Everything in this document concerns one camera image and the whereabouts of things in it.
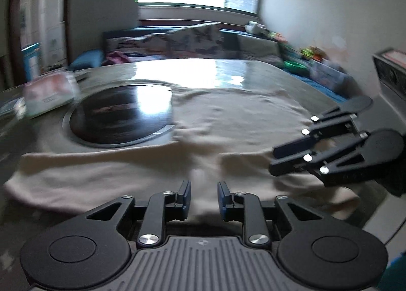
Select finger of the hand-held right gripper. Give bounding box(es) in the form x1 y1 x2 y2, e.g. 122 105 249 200
269 134 370 188
273 105 359 161

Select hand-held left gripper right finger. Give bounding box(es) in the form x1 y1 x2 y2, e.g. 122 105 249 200
216 181 321 249

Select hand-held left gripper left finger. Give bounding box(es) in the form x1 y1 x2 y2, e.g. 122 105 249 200
86 180 192 249

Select cream sweatshirt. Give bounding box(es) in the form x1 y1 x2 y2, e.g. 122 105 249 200
3 86 362 222

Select blue sofa sheet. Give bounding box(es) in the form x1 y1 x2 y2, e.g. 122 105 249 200
298 72 349 104

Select clear plastic storage box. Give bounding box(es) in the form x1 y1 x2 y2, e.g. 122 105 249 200
309 59 345 88

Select green bowl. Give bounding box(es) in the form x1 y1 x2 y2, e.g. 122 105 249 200
283 60 308 74

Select brown and green plush toys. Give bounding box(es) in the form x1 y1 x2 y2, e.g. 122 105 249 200
300 46 326 60

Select grey pillow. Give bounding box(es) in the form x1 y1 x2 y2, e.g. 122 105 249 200
236 34 283 66

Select round black induction cooker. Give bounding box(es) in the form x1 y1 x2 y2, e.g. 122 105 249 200
62 80 175 149

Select white and black plush toy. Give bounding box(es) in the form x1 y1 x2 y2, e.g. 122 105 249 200
246 21 267 34

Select blue plastic object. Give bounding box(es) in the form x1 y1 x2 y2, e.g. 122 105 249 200
385 259 406 291

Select large butterfly print cushion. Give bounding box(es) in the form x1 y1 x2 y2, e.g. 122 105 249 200
168 22 221 57

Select pink cloth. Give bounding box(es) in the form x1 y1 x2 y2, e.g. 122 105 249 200
105 51 130 64

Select long butterfly print cushion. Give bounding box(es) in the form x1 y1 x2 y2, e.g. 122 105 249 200
106 33 173 60

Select blue corner sofa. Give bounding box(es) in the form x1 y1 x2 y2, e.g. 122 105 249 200
68 21 352 104

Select white and pink tissue pack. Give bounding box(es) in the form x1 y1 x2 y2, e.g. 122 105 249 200
24 72 80 118

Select grey remote control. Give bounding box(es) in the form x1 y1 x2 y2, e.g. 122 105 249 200
0 97 26 120

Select blue cabinet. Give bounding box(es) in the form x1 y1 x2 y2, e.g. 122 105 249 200
21 43 42 84

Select brown door frame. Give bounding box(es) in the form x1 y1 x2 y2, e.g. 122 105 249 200
6 0 75 88

